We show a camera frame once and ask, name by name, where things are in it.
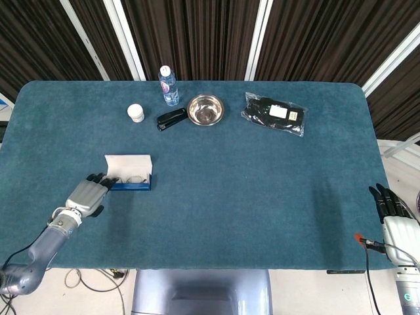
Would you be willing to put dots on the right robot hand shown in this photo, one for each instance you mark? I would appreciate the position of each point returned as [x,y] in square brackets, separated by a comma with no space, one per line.
[403,236]

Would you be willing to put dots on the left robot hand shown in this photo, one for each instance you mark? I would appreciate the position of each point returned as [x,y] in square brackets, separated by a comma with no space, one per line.
[85,197]

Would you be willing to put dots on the blue rectangular box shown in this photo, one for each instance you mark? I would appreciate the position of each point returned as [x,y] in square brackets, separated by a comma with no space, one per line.
[128,164]

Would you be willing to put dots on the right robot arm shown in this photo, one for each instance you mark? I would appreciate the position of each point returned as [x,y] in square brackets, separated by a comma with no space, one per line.
[408,295]

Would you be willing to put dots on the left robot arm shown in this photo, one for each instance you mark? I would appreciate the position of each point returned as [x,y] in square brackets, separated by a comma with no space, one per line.
[46,246]

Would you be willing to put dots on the thin black bar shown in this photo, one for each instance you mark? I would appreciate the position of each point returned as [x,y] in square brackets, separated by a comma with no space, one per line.
[344,271]

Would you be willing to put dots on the small white jar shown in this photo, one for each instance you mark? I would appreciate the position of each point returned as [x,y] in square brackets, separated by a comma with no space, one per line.
[135,113]

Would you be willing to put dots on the black stapler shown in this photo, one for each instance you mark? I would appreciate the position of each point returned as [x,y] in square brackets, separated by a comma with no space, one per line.
[170,118]

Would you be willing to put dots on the white and blue box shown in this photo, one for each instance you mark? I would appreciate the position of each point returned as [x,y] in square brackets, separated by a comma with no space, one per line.
[4,105]

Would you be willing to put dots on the clear water bottle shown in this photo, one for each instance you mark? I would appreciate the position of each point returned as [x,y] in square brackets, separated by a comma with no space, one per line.
[169,92]

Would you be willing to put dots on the teal table cloth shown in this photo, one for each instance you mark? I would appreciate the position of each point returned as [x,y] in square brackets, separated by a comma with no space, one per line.
[229,180]

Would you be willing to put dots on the stainless steel bowl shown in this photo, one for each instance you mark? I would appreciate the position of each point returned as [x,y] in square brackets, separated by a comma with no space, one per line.
[205,110]

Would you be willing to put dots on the blue-grey robot torso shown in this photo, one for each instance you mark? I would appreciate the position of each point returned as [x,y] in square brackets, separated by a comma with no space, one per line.
[201,292]

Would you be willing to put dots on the black garment in plastic bag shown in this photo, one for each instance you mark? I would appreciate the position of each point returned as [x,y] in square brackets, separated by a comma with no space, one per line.
[262,113]

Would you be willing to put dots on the dark brown pleated curtain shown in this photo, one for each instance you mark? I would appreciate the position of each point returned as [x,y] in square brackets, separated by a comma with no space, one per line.
[197,33]

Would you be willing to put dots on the white metal frame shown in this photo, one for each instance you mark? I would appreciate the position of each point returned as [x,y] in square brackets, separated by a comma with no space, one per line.
[393,149]

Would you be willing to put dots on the white frame post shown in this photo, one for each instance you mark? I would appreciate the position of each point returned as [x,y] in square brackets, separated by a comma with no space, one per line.
[393,55]
[124,37]
[259,36]
[83,37]

